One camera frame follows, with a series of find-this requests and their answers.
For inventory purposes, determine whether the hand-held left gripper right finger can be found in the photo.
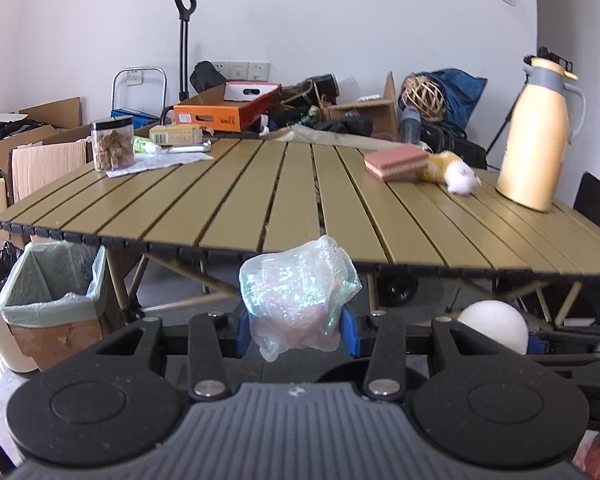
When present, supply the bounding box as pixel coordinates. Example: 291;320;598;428
340;305;491;403

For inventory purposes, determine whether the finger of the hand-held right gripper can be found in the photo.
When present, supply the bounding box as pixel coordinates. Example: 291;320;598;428
526;332;581;358
542;351;600;376

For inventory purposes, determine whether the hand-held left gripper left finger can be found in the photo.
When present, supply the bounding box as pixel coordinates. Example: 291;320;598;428
97;310;251;403

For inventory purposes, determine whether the white ball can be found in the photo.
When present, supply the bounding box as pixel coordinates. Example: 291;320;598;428
457;300;530;356

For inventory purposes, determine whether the iridescent plastic bag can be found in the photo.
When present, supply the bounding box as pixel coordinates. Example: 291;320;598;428
239;235;363;363

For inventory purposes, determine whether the pink sponge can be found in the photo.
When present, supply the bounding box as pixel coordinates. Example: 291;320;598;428
364;144;430;182

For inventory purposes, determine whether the white yellow plush toy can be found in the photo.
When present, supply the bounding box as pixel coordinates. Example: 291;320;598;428
420;150;482;196

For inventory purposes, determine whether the person's right hand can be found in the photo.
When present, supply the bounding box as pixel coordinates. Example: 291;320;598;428
575;432;600;480

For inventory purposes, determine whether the olive folding table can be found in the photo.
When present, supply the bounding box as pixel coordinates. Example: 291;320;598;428
0;137;600;331

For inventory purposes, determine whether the black folding chair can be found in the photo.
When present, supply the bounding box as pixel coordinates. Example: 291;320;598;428
572;172;600;328

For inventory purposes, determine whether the cardboard box with green liner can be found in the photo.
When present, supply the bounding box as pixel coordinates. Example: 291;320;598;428
0;240;108;373

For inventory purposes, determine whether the white paper sheet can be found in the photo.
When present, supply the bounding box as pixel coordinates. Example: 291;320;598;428
105;150;215;179

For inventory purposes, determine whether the silver tube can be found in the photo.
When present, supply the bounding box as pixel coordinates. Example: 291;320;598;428
162;141;213;155

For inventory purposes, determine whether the yellow thermos jug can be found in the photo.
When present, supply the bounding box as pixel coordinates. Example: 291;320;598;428
495;55;587;212

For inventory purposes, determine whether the small yellow box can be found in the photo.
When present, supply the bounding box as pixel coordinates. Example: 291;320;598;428
149;124;203;147

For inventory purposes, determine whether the green tube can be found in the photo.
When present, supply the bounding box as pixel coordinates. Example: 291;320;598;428
132;136;163;156

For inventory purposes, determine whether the grey hair dryer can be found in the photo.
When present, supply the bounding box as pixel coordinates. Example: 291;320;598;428
399;105;423;145

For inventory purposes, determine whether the brown cardboard box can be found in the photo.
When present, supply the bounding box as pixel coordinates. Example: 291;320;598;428
320;71;401;141

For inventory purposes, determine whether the black duffel bag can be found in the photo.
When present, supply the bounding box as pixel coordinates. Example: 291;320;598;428
420;125;488;168

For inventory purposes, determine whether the orange cardboard box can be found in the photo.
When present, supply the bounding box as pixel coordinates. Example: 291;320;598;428
172;82;283;133

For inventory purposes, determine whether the dark clothes pile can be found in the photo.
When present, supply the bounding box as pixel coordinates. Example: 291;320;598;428
270;95;376;136

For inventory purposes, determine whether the clear jar with snacks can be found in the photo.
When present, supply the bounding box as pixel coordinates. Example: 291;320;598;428
90;115;136;172

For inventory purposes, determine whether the white flat box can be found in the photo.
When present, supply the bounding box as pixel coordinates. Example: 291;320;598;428
223;81;278;103

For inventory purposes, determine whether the blue flat box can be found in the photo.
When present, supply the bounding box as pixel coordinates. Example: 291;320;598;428
111;106;161;131

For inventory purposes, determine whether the bin with black bag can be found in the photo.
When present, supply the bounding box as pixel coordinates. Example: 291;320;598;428
0;242;38;373

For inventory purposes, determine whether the wicker ball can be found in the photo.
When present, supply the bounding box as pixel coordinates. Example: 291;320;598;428
399;74;448;122

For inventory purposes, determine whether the black box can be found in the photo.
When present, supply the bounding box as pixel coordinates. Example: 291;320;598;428
305;73;341;98

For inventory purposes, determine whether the blue bag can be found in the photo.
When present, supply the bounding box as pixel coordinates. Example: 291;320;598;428
420;67;488;133

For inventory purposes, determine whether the corrugated cardboard box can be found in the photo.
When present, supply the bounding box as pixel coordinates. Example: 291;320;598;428
10;139;95;206

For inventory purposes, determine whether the black cap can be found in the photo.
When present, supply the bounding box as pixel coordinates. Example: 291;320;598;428
189;60;229;93

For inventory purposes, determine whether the open cardboard box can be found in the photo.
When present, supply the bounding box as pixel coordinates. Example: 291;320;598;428
0;96;92;176

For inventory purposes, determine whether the white metal frame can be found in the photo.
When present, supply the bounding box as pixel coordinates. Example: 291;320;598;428
111;66;168;126

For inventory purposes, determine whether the black camera tripod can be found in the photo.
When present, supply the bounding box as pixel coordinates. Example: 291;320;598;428
485;46;576;158

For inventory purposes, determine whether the black pull handle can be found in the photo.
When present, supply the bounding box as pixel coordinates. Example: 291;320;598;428
174;0;197;103

